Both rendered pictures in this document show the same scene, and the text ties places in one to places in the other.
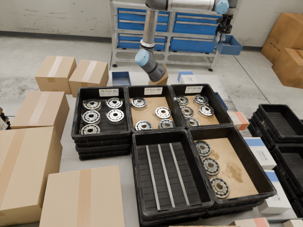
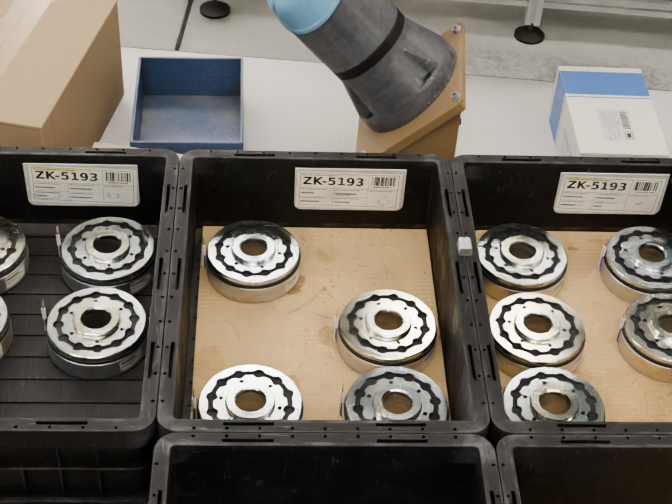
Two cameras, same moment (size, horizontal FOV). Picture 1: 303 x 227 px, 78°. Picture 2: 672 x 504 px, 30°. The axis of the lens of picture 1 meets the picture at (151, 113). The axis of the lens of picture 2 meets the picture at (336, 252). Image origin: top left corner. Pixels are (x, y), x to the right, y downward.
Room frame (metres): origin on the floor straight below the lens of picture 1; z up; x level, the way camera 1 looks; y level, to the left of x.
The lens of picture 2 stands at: (-0.05, -0.19, 1.80)
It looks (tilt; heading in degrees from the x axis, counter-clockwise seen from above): 43 degrees down; 11
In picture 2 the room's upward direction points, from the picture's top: 4 degrees clockwise
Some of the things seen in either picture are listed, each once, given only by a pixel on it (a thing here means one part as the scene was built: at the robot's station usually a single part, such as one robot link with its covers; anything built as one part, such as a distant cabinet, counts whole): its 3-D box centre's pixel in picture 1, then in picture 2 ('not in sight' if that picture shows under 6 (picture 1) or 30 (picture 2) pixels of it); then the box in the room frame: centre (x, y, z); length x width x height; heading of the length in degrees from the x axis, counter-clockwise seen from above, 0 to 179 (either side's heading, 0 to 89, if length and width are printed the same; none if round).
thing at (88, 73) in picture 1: (90, 79); (8, 97); (1.20, 0.52, 0.78); 0.30 x 0.22 x 0.16; 3
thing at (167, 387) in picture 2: (153, 106); (319, 283); (0.84, 0.00, 0.92); 0.40 x 0.30 x 0.02; 16
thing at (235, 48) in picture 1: (226, 44); not in sight; (1.45, -0.50, 1.10); 0.20 x 0.15 x 0.07; 10
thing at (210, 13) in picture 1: (173, 9); not in sight; (2.84, -0.10, 0.91); 1.70 x 0.10 x 0.05; 100
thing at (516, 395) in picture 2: (191, 123); (553, 406); (0.79, -0.25, 0.86); 0.10 x 0.10 x 0.01
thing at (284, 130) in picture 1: (270, 134); not in sight; (1.25, -1.18, 0.37); 0.40 x 0.30 x 0.45; 10
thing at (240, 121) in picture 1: (233, 121); not in sight; (0.99, -0.61, 0.74); 0.16 x 0.12 x 0.07; 105
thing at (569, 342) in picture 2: (186, 111); (536, 328); (0.90, -0.23, 0.86); 0.10 x 0.10 x 0.01
